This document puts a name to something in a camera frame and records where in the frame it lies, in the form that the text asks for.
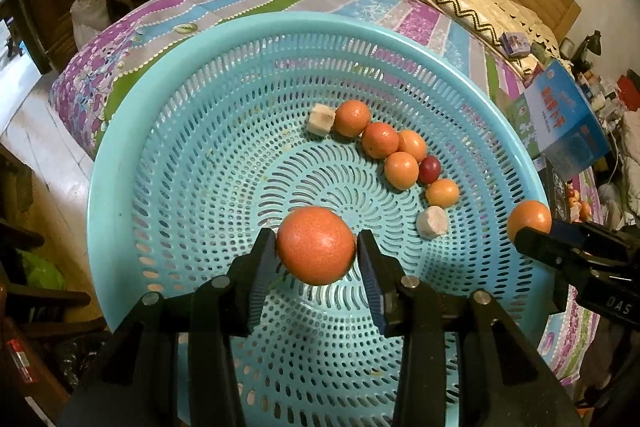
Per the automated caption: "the orange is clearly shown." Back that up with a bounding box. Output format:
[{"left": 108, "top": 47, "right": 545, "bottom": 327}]
[{"left": 506, "top": 200, "right": 553, "bottom": 243}]

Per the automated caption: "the white sugarcane chunk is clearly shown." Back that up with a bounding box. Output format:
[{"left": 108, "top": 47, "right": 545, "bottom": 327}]
[
  {"left": 306, "top": 103, "right": 335, "bottom": 136},
  {"left": 416, "top": 206, "right": 449, "bottom": 239}
]

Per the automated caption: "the small orange kumquat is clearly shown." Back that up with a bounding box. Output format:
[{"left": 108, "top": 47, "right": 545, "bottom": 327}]
[
  {"left": 334, "top": 100, "right": 371, "bottom": 138},
  {"left": 361, "top": 121, "right": 399, "bottom": 159},
  {"left": 398, "top": 129, "right": 427, "bottom": 164},
  {"left": 425, "top": 179, "right": 460, "bottom": 208},
  {"left": 384, "top": 150, "right": 419, "bottom": 191}
]

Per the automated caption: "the red cherry tomato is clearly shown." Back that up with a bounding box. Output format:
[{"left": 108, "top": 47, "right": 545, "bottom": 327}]
[{"left": 419, "top": 155, "right": 442, "bottom": 184}]

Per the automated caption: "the large orange mandarin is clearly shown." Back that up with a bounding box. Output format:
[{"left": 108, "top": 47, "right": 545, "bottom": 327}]
[{"left": 277, "top": 206, "right": 356, "bottom": 286}]

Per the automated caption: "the blue cardboard box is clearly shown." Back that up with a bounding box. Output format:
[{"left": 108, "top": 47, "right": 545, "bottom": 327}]
[{"left": 506, "top": 61, "right": 610, "bottom": 181}]

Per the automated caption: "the light blue plastic colander basket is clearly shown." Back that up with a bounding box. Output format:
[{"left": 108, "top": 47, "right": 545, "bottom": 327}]
[{"left": 86, "top": 11, "right": 551, "bottom": 427}]

